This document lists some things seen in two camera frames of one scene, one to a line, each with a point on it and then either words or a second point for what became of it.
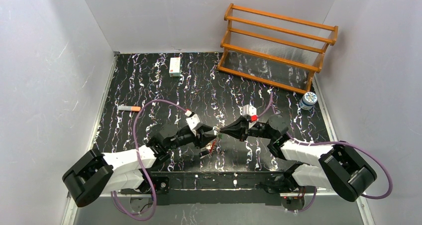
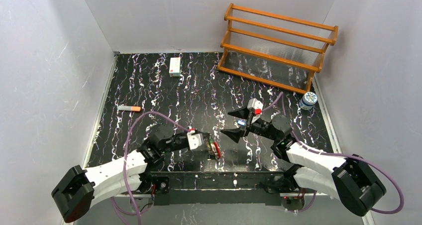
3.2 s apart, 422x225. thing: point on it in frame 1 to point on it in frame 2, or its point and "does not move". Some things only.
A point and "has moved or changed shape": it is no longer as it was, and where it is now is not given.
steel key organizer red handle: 209,146 has moved or changed shape
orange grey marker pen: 127,108 does not move
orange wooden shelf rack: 275,49 does not move
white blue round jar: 308,100 does not move
